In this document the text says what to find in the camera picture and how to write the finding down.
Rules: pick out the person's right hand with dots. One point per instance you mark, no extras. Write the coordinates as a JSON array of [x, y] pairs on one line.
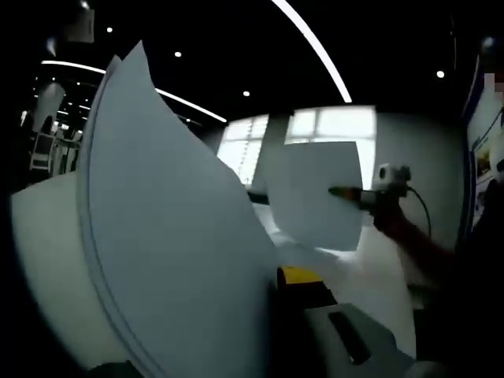
[[388, 214]]

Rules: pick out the ceiling air conditioner unit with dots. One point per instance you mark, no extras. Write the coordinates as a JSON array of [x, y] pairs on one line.
[[80, 25]]

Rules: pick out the round ceiling downlights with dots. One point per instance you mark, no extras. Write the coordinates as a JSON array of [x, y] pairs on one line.
[[178, 54]]

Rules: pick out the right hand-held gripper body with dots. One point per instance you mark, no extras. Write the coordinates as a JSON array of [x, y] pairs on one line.
[[393, 181]]

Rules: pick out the blue framed wall poster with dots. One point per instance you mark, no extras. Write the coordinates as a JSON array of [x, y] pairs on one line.
[[478, 130]]

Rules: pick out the large bright window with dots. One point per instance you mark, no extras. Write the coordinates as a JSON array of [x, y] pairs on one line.
[[334, 122], [240, 145]]

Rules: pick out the person's dark clothed torso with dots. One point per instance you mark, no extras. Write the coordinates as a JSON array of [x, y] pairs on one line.
[[472, 315]]

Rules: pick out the long ceiling light strip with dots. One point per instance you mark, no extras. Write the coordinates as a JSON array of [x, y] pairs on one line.
[[315, 43], [71, 65]]

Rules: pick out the black office chair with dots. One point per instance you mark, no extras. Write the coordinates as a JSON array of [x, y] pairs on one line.
[[258, 196]]

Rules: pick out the white office chair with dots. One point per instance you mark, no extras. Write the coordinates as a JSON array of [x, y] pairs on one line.
[[41, 151]]

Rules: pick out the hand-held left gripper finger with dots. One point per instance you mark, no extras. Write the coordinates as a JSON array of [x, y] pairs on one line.
[[311, 315]]

